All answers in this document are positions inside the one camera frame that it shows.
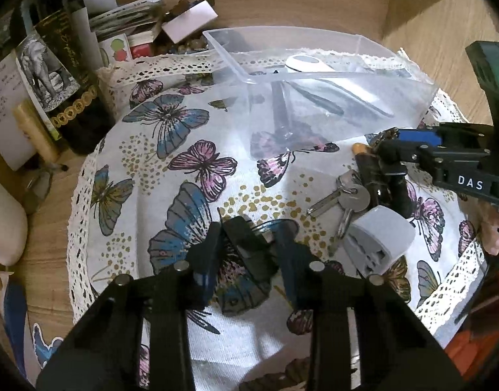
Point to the clear plastic container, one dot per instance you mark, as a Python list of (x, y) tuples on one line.
[(327, 102)]

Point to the white rounded object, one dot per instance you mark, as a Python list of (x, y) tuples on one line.
[(5, 220)]

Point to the butterfly print lace tablecloth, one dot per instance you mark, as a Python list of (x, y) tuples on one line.
[(151, 195)]

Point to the blue and white sticker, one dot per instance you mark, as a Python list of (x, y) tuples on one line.
[(43, 346)]

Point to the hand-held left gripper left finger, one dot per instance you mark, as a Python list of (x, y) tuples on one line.
[(206, 264)]

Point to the orange cloth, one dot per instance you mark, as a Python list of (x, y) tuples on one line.
[(482, 346)]

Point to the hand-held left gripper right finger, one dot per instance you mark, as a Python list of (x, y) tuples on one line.
[(292, 269)]

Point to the pile of papers and cards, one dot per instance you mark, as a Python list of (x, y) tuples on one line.
[(123, 16)]

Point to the person's right hand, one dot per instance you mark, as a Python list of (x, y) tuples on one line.
[(493, 228)]

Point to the black plastic block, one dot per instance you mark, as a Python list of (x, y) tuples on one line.
[(245, 248)]

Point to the grey travel adapter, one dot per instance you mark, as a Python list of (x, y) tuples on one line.
[(380, 236)]

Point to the silver key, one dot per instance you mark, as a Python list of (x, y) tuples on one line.
[(347, 201), (347, 180)]

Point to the handwritten paper note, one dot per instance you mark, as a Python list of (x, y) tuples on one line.
[(7, 110)]

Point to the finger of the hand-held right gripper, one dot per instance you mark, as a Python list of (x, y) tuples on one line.
[(400, 154), (418, 136)]

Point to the dark brass lock cylinder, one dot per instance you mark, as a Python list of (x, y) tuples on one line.
[(392, 191)]

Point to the dark bottle with elephant label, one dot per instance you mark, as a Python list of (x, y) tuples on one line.
[(58, 73)]

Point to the cream candle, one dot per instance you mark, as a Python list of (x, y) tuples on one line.
[(33, 130)]

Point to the white oval device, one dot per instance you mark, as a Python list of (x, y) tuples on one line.
[(302, 63)]

